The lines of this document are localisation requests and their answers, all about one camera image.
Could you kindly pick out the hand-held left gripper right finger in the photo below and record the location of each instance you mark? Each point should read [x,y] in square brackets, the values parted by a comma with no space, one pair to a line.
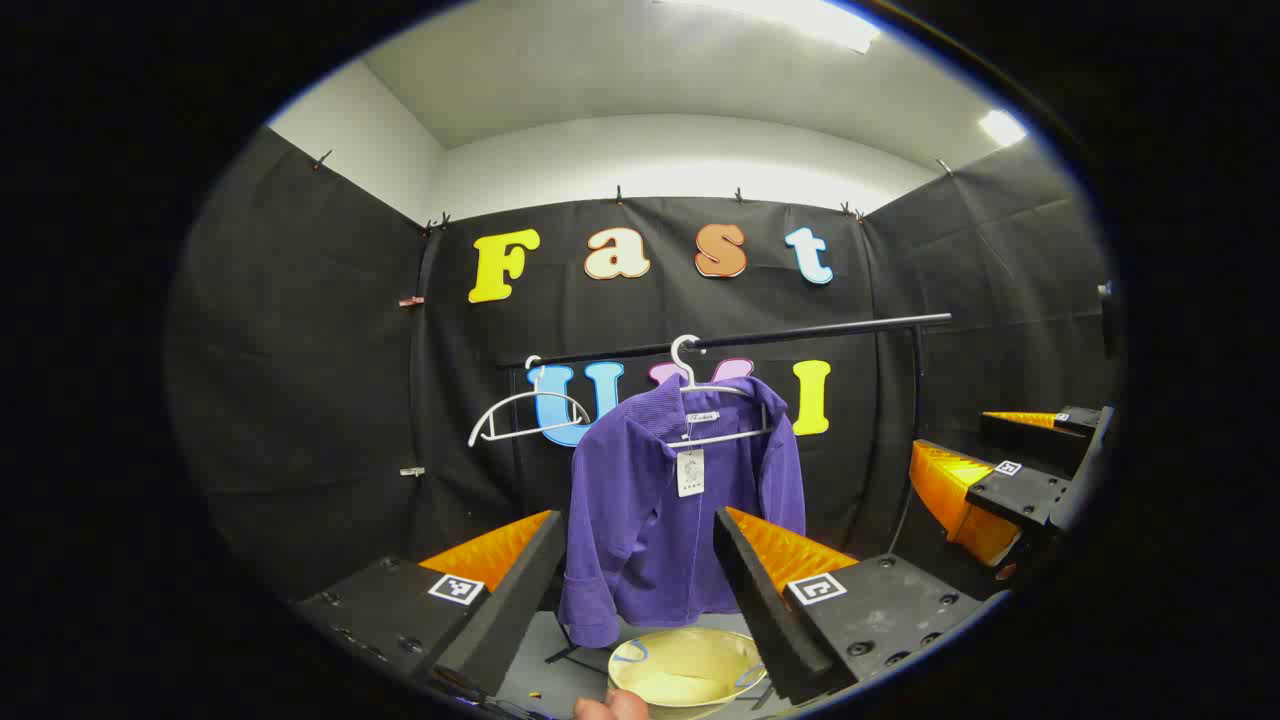
[760,600]

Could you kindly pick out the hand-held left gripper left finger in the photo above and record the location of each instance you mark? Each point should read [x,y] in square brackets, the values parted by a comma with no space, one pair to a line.
[515,600]

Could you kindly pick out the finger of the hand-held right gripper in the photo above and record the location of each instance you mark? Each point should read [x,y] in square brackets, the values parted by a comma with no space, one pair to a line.
[1030,430]
[1015,492]

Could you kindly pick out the cream laundry hamper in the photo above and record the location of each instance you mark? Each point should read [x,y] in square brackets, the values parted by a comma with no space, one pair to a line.
[690,665]

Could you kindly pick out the purple jacket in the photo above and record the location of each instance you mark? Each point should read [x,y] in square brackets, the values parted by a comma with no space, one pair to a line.
[630,520]

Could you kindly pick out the white clothes hanger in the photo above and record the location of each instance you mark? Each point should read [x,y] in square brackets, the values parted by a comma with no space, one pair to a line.
[530,394]
[730,435]

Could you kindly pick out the black clothes rack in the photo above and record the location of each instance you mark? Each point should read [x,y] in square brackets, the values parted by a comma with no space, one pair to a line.
[800,333]

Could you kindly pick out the small ceiling light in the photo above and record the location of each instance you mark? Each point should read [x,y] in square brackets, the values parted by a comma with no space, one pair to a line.
[1002,127]

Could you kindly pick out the row of black cloth clips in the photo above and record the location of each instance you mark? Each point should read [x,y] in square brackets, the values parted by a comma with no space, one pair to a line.
[619,194]

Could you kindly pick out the long ceiling light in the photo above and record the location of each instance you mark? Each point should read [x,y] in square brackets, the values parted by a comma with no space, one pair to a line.
[800,18]

